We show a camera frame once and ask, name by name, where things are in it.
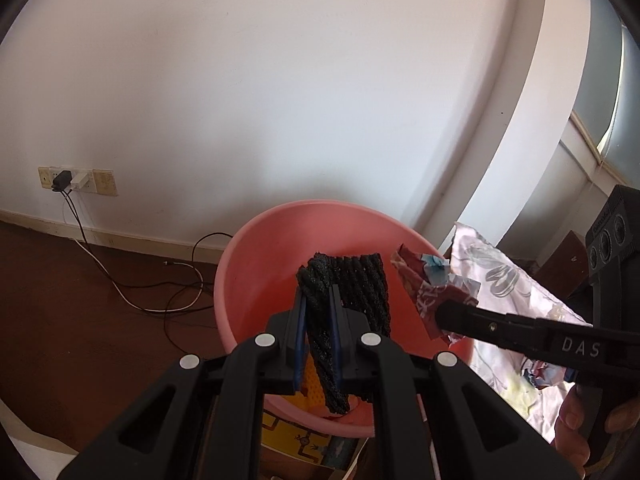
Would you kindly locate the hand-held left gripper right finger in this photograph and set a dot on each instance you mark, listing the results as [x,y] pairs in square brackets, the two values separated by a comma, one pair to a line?
[335,332]

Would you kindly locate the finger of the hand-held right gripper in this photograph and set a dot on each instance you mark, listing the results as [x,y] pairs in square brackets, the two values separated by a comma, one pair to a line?
[480,325]

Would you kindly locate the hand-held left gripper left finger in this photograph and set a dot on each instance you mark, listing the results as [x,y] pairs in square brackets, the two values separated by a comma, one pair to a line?
[299,340]

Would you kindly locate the long yellow foam net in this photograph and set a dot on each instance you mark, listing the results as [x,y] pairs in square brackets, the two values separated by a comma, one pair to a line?
[312,385]

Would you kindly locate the black foam fruit net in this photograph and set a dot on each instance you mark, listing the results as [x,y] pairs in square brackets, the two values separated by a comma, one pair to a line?
[360,285]

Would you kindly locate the foil wrapper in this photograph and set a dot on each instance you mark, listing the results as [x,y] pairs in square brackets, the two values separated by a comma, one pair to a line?
[425,290]

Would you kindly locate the pink plastic basin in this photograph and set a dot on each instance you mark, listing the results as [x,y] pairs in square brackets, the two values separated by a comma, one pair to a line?
[265,255]

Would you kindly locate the person's right hand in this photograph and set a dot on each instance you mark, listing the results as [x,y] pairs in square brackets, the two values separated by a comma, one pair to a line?
[572,430]

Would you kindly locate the floral pink cloth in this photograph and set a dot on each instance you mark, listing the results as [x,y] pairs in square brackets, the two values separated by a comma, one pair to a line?
[505,280]

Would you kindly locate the brown wooden cabinet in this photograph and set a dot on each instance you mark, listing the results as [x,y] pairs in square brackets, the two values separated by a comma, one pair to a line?
[567,260]

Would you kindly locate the colourful crumpled wrapper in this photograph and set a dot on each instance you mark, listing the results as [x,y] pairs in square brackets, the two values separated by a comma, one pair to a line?
[545,375]

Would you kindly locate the yellow printed cardboard box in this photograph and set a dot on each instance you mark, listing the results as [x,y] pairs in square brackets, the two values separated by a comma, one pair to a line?
[290,435]

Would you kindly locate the window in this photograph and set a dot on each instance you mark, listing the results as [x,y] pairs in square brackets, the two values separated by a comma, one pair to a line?
[600,85]

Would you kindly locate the white power plug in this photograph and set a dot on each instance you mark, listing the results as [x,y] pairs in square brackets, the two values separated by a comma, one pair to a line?
[79,181]

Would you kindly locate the black power plug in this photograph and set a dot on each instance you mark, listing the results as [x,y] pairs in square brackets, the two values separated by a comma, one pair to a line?
[61,181]

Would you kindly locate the small beige wall socket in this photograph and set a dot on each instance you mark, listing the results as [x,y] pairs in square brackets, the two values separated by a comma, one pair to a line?
[105,182]

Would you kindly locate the wide beige wall socket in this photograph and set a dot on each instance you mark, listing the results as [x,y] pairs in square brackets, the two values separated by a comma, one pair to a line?
[46,176]

